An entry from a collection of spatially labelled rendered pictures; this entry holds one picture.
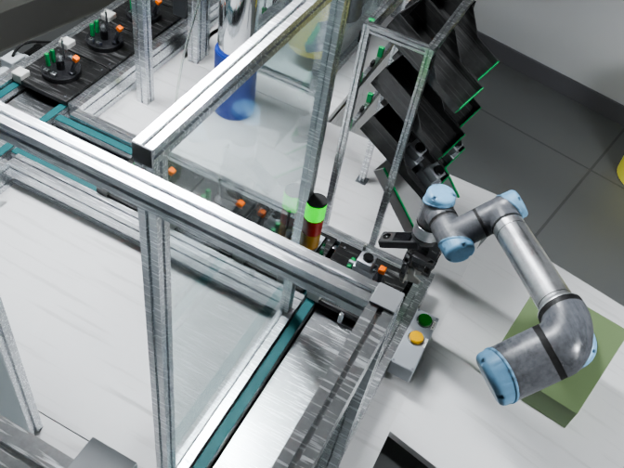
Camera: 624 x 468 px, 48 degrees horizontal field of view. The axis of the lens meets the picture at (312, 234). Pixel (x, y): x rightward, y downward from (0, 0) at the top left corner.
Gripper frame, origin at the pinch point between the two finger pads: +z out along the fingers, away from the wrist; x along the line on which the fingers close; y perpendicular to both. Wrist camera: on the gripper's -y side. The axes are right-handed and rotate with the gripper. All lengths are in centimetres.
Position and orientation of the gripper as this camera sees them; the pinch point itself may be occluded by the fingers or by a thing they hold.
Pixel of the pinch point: (401, 278)
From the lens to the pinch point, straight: 199.2
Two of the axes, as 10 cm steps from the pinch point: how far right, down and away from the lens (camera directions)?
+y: 8.8, 4.2, -2.2
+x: 4.5, -6.2, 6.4
